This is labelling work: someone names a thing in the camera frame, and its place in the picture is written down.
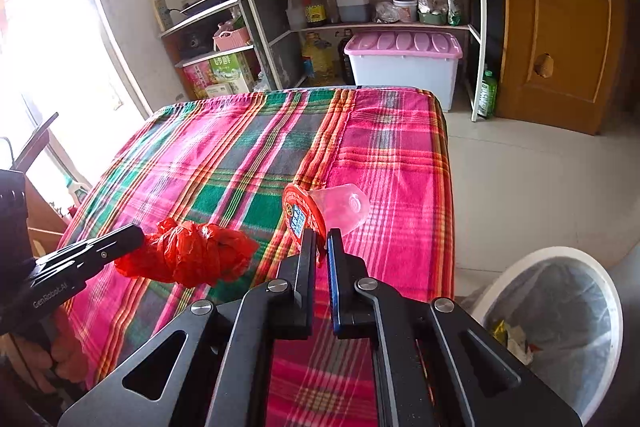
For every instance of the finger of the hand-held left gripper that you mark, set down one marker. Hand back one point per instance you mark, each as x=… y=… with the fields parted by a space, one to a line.
x=110 y=247

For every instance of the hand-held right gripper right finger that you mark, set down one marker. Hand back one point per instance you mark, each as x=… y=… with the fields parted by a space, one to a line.
x=332 y=287

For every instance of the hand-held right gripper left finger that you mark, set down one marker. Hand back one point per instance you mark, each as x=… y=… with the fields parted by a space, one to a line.
x=310 y=267

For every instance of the clear cup with red lid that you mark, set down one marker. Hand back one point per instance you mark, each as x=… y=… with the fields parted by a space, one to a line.
x=305 y=212

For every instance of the red plastic bag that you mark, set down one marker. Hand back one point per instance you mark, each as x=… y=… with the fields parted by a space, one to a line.
x=195 y=252

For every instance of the long yellow snack wrapper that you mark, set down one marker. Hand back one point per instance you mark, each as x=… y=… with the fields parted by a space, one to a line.
x=505 y=332

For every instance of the white trash bin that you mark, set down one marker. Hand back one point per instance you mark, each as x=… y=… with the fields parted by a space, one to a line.
x=565 y=307

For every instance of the person's left hand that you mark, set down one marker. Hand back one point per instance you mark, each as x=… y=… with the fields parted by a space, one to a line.
x=65 y=347

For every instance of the white green spray bottle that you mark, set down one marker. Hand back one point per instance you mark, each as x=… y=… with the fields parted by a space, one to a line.
x=77 y=192

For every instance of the pink green plaid tablecloth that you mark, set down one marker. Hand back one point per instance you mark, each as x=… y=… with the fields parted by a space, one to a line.
x=225 y=157

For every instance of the pink carton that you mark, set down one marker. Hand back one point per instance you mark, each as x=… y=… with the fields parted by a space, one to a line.
x=197 y=79

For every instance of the window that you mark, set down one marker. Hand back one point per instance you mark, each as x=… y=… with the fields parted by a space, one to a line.
x=50 y=57

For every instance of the yellow cooking oil bottle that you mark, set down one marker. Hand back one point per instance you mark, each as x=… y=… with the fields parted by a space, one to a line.
x=316 y=59

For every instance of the dark glass bottle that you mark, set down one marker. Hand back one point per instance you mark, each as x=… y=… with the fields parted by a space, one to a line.
x=345 y=62

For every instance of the green white carton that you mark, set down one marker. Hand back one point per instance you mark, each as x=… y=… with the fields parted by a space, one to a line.
x=231 y=72

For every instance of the black small appliance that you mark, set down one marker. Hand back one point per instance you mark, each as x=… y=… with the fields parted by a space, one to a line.
x=194 y=44

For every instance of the pink lid storage box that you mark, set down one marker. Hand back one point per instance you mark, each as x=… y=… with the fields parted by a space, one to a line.
x=402 y=62

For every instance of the white power strip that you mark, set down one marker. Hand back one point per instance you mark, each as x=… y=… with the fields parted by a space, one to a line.
x=162 y=14

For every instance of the pink plastic basket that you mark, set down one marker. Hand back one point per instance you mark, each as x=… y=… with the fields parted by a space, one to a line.
x=231 y=39

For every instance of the green plastic bottle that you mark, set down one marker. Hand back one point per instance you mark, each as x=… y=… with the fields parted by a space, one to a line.
x=487 y=97

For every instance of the white plastic bottle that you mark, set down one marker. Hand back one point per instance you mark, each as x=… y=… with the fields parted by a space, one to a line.
x=296 y=12

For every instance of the red cap oil bottle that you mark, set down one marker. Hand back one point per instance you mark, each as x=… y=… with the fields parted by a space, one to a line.
x=315 y=9

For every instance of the black induction cooker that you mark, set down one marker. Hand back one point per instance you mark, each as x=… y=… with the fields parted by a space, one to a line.
x=207 y=4

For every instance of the dark liquid jug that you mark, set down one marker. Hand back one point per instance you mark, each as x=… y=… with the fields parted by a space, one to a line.
x=354 y=7

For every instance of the crumpled clear plastic bag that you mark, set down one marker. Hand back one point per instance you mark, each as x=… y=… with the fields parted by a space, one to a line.
x=386 y=13

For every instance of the white plastic tub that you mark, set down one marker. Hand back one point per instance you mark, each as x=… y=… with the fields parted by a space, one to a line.
x=405 y=11

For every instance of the green bowl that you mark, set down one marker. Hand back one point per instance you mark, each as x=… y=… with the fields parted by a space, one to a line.
x=432 y=18

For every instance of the green white packet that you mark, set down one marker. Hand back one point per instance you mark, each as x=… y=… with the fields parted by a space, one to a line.
x=454 y=7

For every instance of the wooden door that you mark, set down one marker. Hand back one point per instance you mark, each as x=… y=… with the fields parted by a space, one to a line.
x=565 y=17

